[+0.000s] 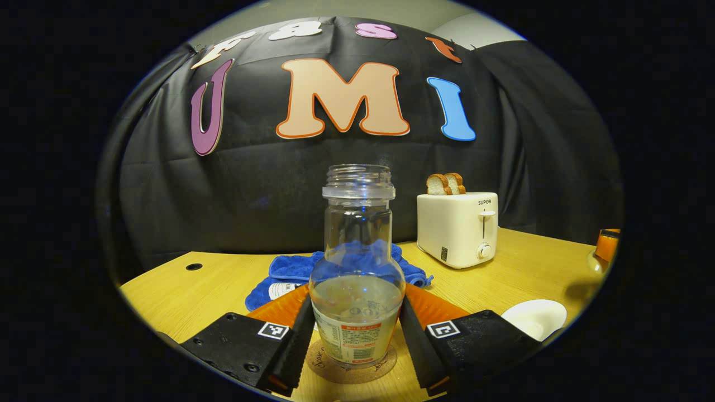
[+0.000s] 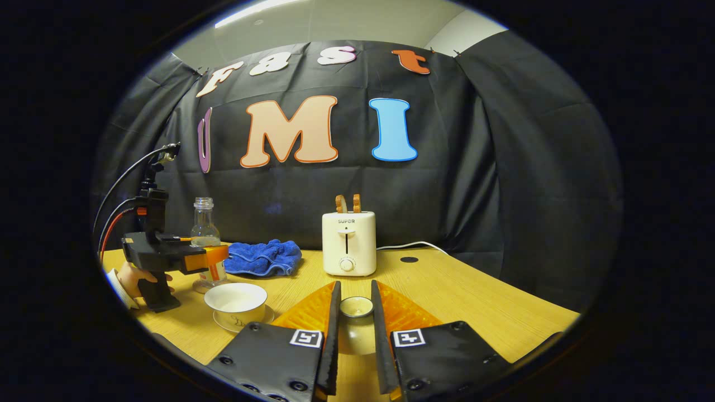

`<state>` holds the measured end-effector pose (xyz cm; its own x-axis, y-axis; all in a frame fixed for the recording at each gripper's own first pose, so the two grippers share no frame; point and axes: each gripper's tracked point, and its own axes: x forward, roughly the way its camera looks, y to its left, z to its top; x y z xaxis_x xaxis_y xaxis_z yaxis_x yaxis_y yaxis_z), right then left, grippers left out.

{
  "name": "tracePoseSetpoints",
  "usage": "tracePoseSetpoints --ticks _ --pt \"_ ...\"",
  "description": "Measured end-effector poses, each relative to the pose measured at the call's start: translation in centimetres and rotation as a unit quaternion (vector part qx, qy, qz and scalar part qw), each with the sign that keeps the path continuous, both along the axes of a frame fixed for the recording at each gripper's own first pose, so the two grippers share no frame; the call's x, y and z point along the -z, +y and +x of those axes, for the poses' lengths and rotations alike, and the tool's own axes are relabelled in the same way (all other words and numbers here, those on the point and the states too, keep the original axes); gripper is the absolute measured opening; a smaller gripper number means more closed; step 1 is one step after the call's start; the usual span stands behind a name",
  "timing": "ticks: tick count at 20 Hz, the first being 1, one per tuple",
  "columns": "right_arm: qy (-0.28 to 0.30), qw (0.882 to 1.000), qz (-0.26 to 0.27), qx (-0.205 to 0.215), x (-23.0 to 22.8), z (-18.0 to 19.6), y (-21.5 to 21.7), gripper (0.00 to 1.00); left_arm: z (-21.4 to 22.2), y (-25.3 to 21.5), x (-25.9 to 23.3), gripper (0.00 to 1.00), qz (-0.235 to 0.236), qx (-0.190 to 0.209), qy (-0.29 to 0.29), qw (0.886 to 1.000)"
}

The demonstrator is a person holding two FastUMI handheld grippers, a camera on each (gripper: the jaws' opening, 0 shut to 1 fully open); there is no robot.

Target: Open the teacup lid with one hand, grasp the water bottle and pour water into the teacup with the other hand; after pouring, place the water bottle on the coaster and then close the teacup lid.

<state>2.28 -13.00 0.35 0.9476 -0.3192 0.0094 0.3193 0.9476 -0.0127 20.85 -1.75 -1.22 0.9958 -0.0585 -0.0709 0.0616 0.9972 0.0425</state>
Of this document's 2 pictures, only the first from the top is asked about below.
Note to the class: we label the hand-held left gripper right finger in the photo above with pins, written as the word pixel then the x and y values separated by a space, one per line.
pixel 416 346

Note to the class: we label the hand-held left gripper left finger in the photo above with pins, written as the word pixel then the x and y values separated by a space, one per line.
pixel 299 346

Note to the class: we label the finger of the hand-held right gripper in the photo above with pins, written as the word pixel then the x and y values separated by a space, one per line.
pixel 608 245

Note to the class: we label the round cork coaster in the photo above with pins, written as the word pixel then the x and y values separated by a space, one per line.
pixel 349 373

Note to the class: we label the cream ceramic teacup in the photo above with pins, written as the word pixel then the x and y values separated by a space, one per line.
pixel 533 318

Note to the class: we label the clear glass water bottle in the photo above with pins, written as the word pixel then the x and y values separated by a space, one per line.
pixel 357 251

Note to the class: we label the blue towel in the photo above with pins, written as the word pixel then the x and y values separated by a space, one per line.
pixel 279 268

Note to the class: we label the cream toaster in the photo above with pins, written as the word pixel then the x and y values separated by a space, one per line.
pixel 452 229

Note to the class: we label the black backdrop cloth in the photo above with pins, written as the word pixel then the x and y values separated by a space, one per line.
pixel 223 195

